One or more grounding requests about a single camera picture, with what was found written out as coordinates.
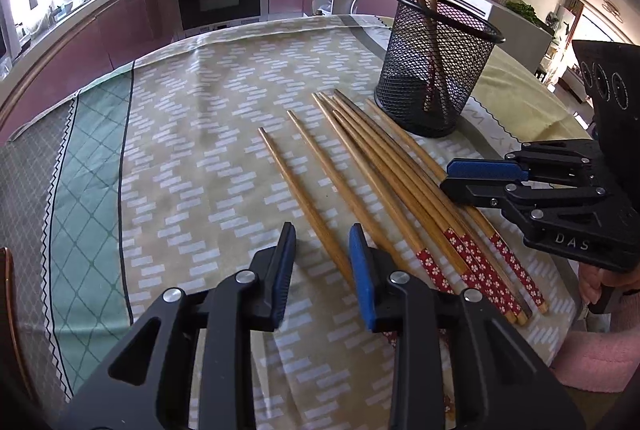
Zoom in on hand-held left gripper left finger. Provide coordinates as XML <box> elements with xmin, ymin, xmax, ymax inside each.
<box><xmin>65</xmin><ymin>222</ymin><xmax>297</xmax><ymax>430</ymax></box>

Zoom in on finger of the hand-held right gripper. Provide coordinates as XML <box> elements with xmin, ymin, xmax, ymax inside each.
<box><xmin>446</xmin><ymin>139</ymin><xmax>608</xmax><ymax>185</ymax></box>
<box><xmin>440</xmin><ymin>177</ymin><xmax>623</xmax><ymax>235</ymax></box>

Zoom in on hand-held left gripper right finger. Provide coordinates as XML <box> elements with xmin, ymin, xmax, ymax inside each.
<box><xmin>348</xmin><ymin>224</ymin><xmax>586</xmax><ymax>430</ymax></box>

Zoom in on bunch of wooden chopsticks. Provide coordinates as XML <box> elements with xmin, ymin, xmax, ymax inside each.
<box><xmin>311</xmin><ymin>88</ymin><xmax>549</xmax><ymax>327</ymax></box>

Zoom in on black mesh holder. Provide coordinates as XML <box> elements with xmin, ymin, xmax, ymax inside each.
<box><xmin>375</xmin><ymin>0</ymin><xmax>506</xmax><ymax>138</ymax></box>

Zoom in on person's right forearm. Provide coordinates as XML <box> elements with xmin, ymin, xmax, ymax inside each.
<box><xmin>550</xmin><ymin>292</ymin><xmax>640</xmax><ymax>393</ymax></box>

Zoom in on person's right hand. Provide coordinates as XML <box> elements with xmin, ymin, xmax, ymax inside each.
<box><xmin>579</xmin><ymin>262</ymin><xmax>615</xmax><ymax>307</ymax></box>

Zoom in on yellow cloth with zigzag edge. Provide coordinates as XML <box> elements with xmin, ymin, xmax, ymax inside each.
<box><xmin>375</xmin><ymin>17</ymin><xmax>588</xmax><ymax>171</ymax></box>

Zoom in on patterned tablecloth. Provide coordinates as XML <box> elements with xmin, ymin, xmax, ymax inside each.
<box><xmin>0</xmin><ymin>12</ymin><xmax>591</xmax><ymax>430</ymax></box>

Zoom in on green vegetables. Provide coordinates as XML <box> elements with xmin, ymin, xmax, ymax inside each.
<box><xmin>505</xmin><ymin>0</ymin><xmax>544</xmax><ymax>26</ymax></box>

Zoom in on purple kitchen cabinets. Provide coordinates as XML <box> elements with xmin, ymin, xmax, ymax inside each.
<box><xmin>0</xmin><ymin>0</ymin><xmax>406</xmax><ymax>145</ymax></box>

